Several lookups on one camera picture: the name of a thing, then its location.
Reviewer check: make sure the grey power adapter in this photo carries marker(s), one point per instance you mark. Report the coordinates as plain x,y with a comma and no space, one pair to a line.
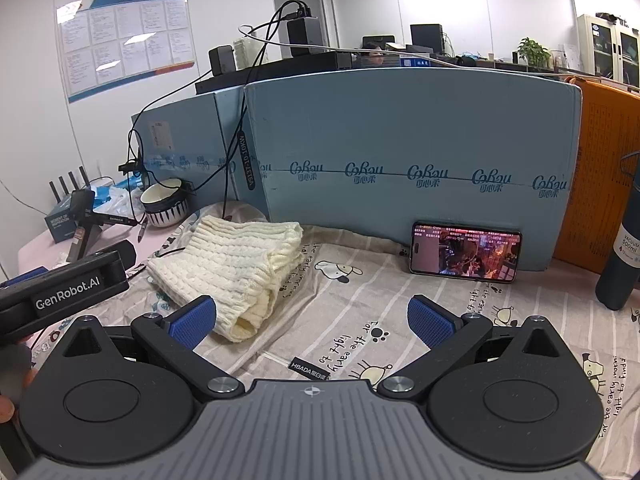
305,35

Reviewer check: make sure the large blue foam board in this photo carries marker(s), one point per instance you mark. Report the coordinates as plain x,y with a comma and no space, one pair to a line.
400,130

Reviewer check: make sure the white ribbed object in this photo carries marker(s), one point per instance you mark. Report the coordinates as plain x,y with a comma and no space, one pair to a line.
247,52

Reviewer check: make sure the white glass-door cabinet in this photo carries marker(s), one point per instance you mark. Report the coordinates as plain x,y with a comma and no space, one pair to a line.
607,50

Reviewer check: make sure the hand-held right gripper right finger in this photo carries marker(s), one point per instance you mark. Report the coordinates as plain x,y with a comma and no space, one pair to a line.
429,321

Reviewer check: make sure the black smartphone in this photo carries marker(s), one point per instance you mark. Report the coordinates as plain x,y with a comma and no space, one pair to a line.
465,252

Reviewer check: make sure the black pen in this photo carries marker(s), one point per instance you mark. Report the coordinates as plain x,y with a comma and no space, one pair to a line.
143,227

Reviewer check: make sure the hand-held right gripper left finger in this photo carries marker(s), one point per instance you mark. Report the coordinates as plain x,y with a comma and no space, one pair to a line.
192,321

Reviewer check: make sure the black power adapter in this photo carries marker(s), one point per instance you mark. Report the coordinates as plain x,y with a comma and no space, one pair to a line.
221,60

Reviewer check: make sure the black router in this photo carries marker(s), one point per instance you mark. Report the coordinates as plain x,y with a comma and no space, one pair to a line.
63,195

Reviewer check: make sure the person's left hand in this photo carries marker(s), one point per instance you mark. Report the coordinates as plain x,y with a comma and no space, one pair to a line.
5,410

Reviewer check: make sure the printed striped bed sheet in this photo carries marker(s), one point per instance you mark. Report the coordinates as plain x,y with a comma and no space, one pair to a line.
350,285

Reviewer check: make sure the green potted plant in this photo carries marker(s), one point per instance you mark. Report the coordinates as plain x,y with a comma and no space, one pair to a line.
532,52

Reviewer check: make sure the black monitor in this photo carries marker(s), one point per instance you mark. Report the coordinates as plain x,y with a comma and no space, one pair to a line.
426,37

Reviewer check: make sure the black mini tripod device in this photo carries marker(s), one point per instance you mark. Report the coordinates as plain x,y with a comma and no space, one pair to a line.
80,205

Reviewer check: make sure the wall poster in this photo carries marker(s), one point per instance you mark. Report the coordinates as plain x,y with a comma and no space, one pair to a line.
125,40

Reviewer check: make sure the small blue foam board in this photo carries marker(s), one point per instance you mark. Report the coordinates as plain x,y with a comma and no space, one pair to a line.
185,130

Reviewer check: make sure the dark blue thermos bottle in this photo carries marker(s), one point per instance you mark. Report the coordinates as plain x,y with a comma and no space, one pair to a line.
622,270

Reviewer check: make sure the grey-blue cardboard box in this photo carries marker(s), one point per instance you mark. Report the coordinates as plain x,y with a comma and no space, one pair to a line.
62,225

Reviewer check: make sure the striped white bowl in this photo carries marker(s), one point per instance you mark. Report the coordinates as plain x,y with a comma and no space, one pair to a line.
162,210

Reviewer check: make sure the white plastic bag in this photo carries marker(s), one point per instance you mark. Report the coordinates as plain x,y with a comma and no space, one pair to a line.
117,197

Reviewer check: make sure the cream knit sweater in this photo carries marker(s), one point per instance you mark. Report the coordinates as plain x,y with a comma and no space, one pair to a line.
225,260

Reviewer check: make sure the orange cardboard box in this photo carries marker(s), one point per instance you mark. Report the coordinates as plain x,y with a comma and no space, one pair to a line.
600,160

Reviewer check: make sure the black flat panel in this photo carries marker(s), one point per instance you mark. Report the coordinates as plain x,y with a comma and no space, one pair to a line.
280,67

